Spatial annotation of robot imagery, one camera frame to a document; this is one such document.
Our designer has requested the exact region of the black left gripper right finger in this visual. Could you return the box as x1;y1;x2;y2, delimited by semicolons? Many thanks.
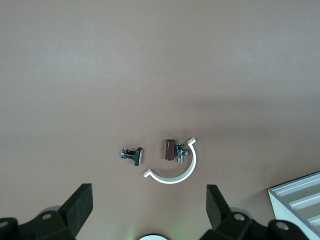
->
199;184;311;240

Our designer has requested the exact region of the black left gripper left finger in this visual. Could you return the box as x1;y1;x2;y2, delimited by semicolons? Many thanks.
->
0;183;94;240

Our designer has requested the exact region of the white half-round pipe clamp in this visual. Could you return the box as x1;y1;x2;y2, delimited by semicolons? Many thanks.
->
143;136;198;185

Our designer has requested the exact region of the chrome valve fitting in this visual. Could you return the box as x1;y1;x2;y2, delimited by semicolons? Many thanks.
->
174;143;192;164

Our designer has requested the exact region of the dark brown cylinder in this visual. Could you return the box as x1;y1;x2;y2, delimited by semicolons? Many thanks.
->
164;138;177;162

